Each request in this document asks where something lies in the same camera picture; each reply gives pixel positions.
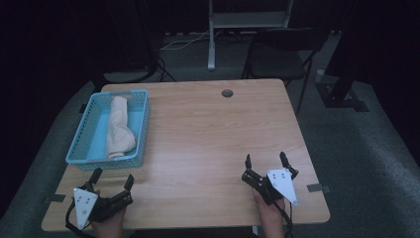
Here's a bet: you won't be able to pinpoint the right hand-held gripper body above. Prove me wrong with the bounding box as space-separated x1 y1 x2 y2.
241 168 299 206

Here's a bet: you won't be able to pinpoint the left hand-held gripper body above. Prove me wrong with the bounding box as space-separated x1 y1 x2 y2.
72 180 135 231

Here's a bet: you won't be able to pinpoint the light blue perforated plastic basket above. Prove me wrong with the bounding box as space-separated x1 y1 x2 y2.
64 88 152 172

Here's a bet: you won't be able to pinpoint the cream cloth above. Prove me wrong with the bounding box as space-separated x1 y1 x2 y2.
106 95 137 159

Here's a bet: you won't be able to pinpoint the person's left hand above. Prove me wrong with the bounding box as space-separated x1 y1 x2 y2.
90 206 128 238

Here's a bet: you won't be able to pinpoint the person's right hand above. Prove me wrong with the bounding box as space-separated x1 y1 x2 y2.
252 188 287 238

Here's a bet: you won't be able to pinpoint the grey tape strip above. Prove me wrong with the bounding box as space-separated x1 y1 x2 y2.
306 182 331 194
44 193 66 203

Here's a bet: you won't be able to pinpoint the black floor stand base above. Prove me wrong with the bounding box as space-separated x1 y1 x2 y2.
315 31 370 113

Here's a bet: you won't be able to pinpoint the black chair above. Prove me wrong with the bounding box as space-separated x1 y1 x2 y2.
242 28 326 115

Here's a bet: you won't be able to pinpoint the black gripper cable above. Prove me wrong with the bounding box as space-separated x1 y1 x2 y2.
64 199 88 238
272 199 295 238

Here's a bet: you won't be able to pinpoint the black floor cables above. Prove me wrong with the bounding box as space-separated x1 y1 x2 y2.
154 58 177 83

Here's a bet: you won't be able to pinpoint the white floor cable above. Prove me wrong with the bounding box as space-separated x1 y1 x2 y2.
159 30 212 52

